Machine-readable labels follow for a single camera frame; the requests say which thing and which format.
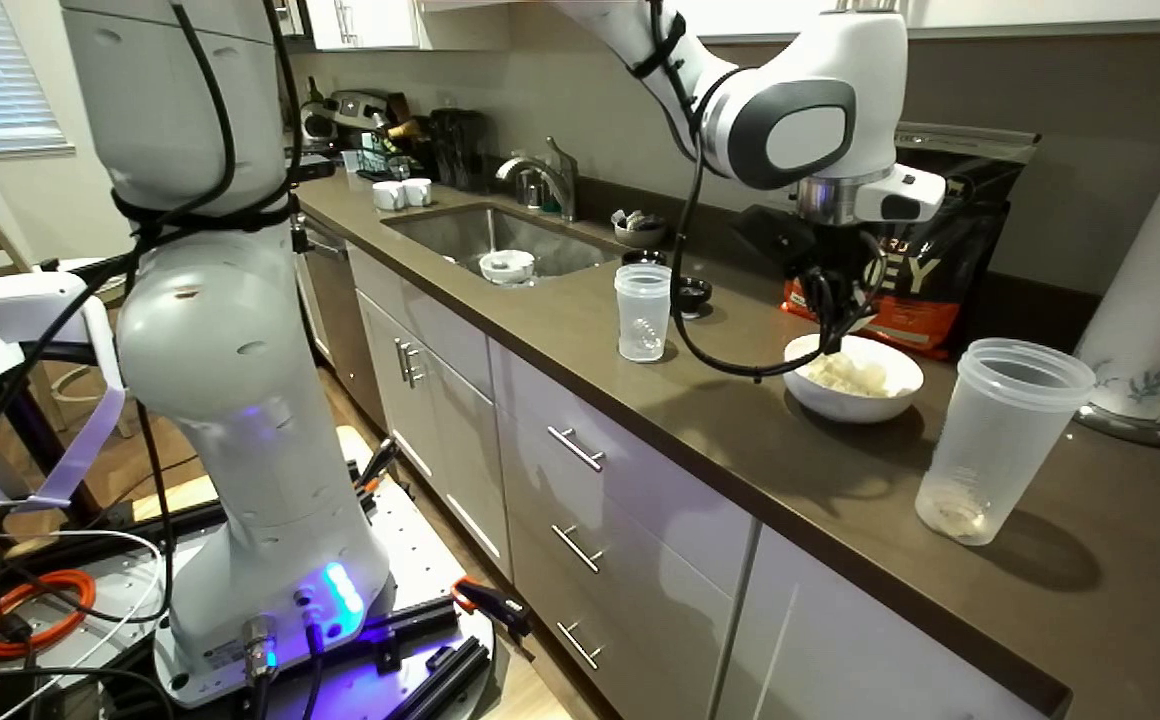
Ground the black shaker lid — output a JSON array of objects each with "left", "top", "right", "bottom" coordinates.
[
  {"left": 672, "top": 276, "right": 713, "bottom": 319},
  {"left": 619, "top": 247, "right": 667, "bottom": 263}
]

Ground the clear shaker cup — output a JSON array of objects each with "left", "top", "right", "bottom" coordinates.
[
  {"left": 918, "top": 337, "right": 1096, "bottom": 549},
  {"left": 613, "top": 263, "right": 672, "bottom": 362}
]

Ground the chrome sink faucet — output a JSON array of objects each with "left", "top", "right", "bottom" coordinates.
[{"left": 495, "top": 143, "right": 580, "bottom": 218}]

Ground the clear shaker cup left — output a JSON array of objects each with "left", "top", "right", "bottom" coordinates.
[{"left": 613, "top": 263, "right": 672, "bottom": 362}]

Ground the orange cable coil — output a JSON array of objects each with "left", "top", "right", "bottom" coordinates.
[{"left": 0, "top": 564, "right": 101, "bottom": 667}]

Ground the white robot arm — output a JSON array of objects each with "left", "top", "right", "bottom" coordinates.
[{"left": 61, "top": 0, "right": 943, "bottom": 707}]

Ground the steel kitchen sink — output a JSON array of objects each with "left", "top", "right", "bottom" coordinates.
[{"left": 388, "top": 202, "right": 610, "bottom": 284}]

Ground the white bowl with powder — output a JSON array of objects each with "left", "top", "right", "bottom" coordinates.
[{"left": 784, "top": 332, "right": 923, "bottom": 424}]

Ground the clear shaker cup right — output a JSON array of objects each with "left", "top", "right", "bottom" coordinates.
[{"left": 918, "top": 337, "right": 1096, "bottom": 549}]

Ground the black whey protein bag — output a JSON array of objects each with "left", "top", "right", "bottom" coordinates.
[{"left": 825, "top": 121, "right": 1042, "bottom": 356}]

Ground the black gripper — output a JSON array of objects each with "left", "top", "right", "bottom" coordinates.
[{"left": 739, "top": 207, "right": 872, "bottom": 356}]

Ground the black shaker lid far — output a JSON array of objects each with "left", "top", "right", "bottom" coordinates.
[{"left": 619, "top": 247, "right": 667, "bottom": 263}]

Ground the black shaker lid near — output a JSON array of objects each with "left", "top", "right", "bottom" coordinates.
[{"left": 672, "top": 276, "right": 713, "bottom": 319}]

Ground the white cup in sink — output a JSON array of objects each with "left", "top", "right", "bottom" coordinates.
[{"left": 481, "top": 247, "right": 538, "bottom": 287}]

